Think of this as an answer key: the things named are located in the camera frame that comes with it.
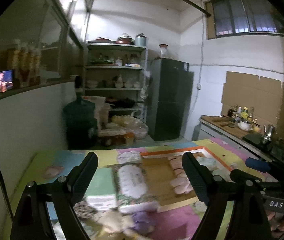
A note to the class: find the dark green water jug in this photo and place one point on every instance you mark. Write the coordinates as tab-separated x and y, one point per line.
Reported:
81	126

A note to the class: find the dark refrigerator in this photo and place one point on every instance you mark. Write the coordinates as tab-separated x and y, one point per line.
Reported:
169	94

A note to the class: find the kitchen counter with bottles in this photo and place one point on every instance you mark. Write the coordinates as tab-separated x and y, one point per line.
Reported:
247	137

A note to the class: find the orange rimmed cardboard box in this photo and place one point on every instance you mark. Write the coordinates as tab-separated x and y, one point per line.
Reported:
159	174

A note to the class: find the metal storage shelf rack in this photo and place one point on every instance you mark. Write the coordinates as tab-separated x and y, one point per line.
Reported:
117	72

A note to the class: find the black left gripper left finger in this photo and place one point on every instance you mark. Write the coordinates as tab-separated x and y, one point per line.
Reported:
80	177

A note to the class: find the white patterned cloth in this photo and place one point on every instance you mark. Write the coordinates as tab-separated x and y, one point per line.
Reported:
209	163

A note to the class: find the plastic bag of produce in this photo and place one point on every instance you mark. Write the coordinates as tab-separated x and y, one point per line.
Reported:
132	124

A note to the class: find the leopard print cloth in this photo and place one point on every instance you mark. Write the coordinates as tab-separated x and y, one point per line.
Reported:
84	211

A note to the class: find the glass jar on fridge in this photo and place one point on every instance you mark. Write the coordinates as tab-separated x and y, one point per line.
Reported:
163	50

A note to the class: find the floral tissue pack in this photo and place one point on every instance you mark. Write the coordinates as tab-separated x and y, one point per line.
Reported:
131	180

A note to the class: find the light blue pot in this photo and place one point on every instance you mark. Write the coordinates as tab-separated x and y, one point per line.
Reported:
140	40

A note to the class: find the colourful cartoon play mat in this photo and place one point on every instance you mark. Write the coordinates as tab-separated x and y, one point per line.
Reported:
178	223

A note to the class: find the pink plush toy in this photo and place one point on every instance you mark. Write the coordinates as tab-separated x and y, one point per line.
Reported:
181	183

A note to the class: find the cardboard sheets on wall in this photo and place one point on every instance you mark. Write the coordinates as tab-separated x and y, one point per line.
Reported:
264	94

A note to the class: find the green white carton box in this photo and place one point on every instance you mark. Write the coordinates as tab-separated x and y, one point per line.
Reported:
101	193

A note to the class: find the jars on window ledge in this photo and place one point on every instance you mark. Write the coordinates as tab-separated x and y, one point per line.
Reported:
24	59

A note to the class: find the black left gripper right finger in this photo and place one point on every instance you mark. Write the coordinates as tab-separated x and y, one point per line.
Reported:
202	181

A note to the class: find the barred window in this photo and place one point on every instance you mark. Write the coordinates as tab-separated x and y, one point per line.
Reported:
243	17

